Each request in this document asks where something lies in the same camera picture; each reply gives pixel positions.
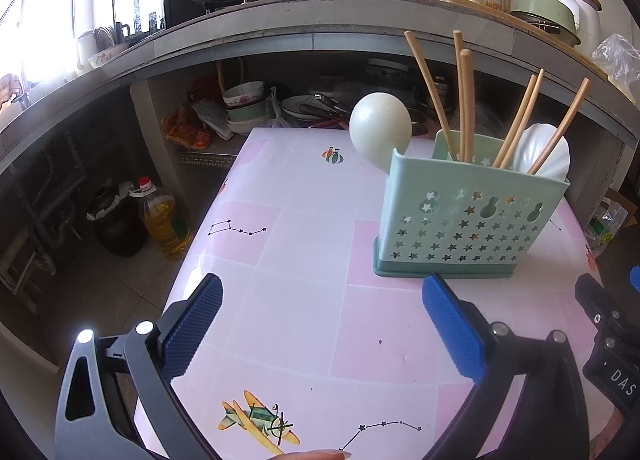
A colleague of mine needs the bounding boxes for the white shell-shaped spoon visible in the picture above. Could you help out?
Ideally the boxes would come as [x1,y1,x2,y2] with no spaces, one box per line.
[511,123,572,180]

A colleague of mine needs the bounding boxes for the wooden cutting board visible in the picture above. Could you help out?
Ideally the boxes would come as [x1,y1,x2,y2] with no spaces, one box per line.
[442,0,516,16]

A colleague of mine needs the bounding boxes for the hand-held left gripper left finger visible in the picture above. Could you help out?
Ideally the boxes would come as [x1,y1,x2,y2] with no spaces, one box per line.
[54,272,224,460]

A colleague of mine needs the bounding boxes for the white enamel mug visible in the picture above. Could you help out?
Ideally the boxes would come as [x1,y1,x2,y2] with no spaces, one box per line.
[75,30,98,71]

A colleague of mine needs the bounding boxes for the green bowl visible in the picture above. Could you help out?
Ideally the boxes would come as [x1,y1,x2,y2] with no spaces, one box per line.
[226,102,268,123]

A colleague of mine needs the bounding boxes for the bright window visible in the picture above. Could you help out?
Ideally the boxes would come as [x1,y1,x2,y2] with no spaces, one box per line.
[0,0,166,86]

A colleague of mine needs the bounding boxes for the green star-perforated utensil holder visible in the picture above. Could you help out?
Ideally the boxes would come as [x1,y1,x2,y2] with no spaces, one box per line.
[373,130,571,280]

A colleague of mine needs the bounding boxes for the black-handled knife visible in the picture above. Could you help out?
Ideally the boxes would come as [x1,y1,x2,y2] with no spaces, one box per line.
[300,92,353,118]

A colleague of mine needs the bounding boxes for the grey printed packet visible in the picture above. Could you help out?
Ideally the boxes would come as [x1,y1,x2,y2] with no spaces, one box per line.
[192,100,233,141]

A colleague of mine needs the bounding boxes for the dark metal pan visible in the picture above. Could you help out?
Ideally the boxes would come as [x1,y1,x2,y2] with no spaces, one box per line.
[510,10,563,36]

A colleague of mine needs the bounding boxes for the orange gas hose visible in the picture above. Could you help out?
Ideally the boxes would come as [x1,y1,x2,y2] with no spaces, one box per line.
[215,60,245,93]

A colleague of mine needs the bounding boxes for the cream round ladle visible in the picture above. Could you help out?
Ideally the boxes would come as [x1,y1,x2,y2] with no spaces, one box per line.
[349,92,414,173]

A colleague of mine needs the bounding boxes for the cardboard box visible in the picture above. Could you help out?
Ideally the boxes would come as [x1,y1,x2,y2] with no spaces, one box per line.
[602,185,636,221]

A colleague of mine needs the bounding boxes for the grey water pipes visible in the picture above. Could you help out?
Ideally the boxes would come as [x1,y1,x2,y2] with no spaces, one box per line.
[0,137,88,301]

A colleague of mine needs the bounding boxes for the plain white bowl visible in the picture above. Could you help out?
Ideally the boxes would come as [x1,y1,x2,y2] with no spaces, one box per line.
[227,117,271,136]

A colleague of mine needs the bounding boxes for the clear plastic bag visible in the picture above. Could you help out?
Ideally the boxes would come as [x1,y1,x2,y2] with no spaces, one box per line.
[592,34,640,96]

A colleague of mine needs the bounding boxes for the white jar woven lid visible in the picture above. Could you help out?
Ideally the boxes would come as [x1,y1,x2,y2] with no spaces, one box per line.
[550,0,603,48]

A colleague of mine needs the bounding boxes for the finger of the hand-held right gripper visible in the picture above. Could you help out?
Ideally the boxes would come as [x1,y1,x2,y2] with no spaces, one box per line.
[575,274,623,341]

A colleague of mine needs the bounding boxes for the cooking oil bottle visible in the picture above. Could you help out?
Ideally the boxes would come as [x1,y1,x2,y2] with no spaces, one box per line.
[131,176,193,261]

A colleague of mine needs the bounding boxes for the white floral dish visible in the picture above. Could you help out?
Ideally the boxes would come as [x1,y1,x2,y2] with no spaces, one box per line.
[89,42,131,66]

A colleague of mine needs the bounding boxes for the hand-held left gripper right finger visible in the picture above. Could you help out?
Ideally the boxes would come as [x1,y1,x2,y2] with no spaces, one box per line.
[421,273,591,460]

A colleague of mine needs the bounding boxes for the pink printed tablecloth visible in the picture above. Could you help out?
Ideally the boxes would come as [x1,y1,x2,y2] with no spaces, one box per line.
[135,127,601,460]

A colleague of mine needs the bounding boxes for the orange snack packet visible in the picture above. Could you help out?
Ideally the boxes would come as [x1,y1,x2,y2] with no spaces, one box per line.
[162,107,211,151]

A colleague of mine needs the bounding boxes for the green enamel basin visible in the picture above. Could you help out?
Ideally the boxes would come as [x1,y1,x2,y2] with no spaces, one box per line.
[511,0,582,43]

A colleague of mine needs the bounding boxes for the white floral bowl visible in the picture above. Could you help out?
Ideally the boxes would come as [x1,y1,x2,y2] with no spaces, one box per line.
[222,81,266,108]

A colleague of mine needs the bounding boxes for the white printed plate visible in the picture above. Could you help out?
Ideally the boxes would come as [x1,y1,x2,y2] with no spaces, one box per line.
[281,94,323,122]

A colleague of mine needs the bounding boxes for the dark jar with plastic cover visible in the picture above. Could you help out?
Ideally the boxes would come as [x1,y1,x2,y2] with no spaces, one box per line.
[86,180,148,258]

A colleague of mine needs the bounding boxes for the grey concrete kitchen counter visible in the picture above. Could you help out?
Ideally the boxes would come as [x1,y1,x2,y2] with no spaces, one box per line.
[0,0,640,201]

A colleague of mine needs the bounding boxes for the perforated metal shelf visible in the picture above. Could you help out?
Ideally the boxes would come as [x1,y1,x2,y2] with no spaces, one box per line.
[174,149,240,170]

